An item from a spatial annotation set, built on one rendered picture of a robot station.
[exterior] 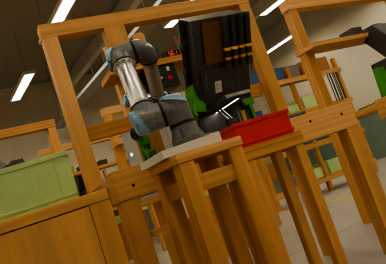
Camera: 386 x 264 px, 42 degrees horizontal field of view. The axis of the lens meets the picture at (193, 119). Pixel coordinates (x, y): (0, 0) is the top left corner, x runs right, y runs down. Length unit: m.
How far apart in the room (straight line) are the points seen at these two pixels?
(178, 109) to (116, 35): 1.23
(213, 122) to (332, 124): 0.69
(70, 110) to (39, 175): 1.35
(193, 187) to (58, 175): 0.55
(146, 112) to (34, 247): 0.79
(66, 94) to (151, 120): 1.03
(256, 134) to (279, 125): 0.14
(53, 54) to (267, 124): 1.43
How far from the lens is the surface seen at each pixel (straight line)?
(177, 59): 3.23
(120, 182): 2.42
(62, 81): 3.14
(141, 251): 2.43
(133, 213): 2.43
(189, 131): 2.17
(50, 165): 1.78
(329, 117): 3.01
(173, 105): 2.19
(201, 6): 3.60
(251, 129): 2.36
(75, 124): 3.07
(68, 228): 1.70
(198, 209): 2.02
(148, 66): 2.57
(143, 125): 2.18
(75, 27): 3.28
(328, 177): 8.70
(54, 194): 1.77
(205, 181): 2.07
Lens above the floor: 0.68
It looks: 8 degrees up
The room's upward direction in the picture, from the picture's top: 19 degrees counter-clockwise
